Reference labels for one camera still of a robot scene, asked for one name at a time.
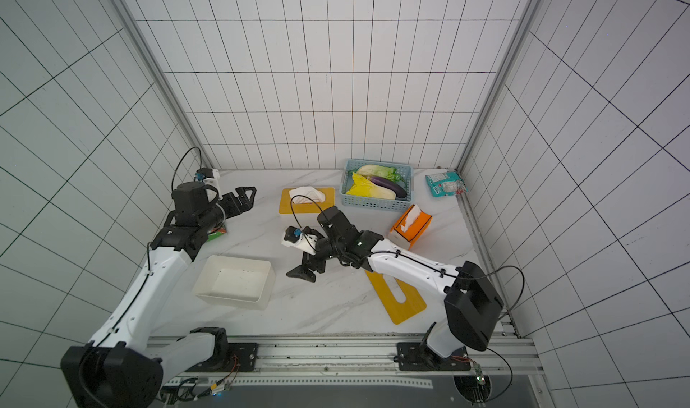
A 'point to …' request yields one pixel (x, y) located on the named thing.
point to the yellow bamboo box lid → (286, 199)
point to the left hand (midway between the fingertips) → (241, 199)
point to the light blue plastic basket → (405, 171)
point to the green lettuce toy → (370, 171)
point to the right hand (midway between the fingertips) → (283, 262)
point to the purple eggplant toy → (398, 190)
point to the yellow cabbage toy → (363, 186)
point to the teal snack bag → (446, 184)
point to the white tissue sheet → (309, 192)
